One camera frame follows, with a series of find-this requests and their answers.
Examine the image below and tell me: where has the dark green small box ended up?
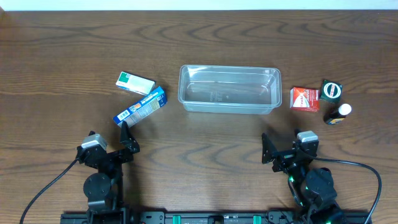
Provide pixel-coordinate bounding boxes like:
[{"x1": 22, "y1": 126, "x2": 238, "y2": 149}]
[{"x1": 320, "y1": 80, "x2": 343, "y2": 103}]

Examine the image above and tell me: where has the left black cable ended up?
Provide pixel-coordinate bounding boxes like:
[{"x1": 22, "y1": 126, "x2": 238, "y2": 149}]
[{"x1": 19, "y1": 157, "x2": 80, "y2": 224}]

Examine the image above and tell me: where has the black cable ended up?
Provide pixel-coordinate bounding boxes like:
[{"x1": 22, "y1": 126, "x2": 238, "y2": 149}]
[
  {"x1": 312, "y1": 155, "x2": 382, "y2": 224},
  {"x1": 19, "y1": 157, "x2": 80, "y2": 224}
]

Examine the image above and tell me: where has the red Panadol ActiFast box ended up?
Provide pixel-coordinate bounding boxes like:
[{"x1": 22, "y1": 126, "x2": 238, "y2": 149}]
[{"x1": 290, "y1": 87, "x2": 320, "y2": 112}]

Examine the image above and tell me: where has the right black cable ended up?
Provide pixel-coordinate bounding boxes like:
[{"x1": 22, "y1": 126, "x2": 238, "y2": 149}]
[{"x1": 312, "y1": 155, "x2": 382, "y2": 224}]

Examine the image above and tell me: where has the dark bottle white cap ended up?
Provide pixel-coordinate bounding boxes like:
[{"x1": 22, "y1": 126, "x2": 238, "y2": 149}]
[{"x1": 323, "y1": 103, "x2": 352, "y2": 124}]

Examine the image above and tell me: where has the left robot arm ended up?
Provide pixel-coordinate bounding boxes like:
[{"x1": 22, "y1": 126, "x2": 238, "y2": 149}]
[{"x1": 76, "y1": 121, "x2": 140, "y2": 223}]

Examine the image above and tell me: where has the white green Panadol box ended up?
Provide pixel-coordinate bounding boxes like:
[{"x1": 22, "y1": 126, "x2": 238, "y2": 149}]
[{"x1": 116, "y1": 72, "x2": 155, "y2": 96}]

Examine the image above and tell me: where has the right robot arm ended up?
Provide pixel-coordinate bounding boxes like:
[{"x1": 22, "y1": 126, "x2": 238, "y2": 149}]
[{"x1": 261, "y1": 131, "x2": 348, "y2": 223}]

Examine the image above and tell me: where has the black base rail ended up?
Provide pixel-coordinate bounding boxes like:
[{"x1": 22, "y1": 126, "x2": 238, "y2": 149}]
[{"x1": 60, "y1": 210, "x2": 373, "y2": 224}]

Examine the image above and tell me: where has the clear plastic container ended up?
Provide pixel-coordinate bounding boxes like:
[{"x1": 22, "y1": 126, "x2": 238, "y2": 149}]
[{"x1": 178, "y1": 65, "x2": 282, "y2": 114}]

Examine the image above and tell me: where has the blue Kool Fever box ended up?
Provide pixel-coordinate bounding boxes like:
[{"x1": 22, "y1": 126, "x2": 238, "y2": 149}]
[{"x1": 113, "y1": 86, "x2": 167, "y2": 127}]

